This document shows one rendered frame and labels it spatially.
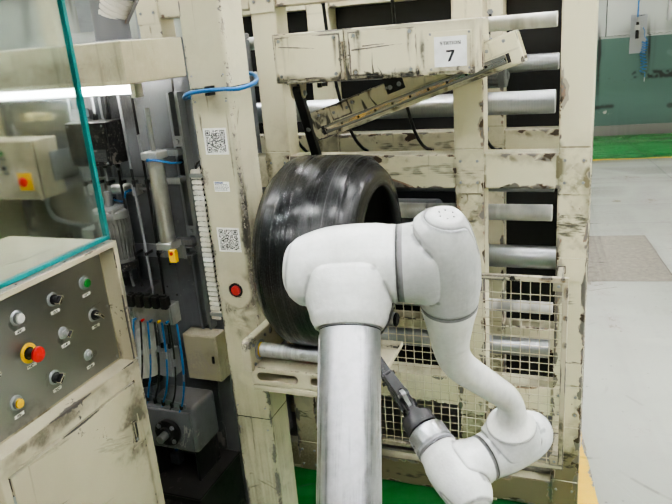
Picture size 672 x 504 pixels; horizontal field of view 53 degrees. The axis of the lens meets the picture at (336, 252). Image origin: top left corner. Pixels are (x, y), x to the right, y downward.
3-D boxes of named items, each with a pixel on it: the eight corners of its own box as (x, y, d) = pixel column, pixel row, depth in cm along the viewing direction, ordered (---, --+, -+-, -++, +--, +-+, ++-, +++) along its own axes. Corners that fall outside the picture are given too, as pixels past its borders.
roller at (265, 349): (261, 338, 200) (263, 351, 201) (254, 345, 196) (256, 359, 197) (372, 349, 187) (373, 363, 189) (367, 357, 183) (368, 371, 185)
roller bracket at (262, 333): (244, 372, 196) (240, 341, 193) (298, 317, 231) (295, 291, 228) (254, 373, 195) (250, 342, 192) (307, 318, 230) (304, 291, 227)
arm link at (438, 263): (478, 276, 120) (402, 278, 122) (479, 189, 109) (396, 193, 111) (484, 325, 109) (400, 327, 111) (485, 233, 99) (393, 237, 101)
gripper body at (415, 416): (407, 430, 147) (386, 399, 153) (413, 447, 153) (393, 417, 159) (436, 412, 148) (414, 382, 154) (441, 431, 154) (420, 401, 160)
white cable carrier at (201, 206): (211, 319, 210) (189, 169, 195) (219, 312, 214) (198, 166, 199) (223, 320, 208) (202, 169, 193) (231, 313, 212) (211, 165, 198)
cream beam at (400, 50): (275, 85, 204) (270, 34, 199) (307, 78, 226) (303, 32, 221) (476, 74, 182) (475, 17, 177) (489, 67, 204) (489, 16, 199)
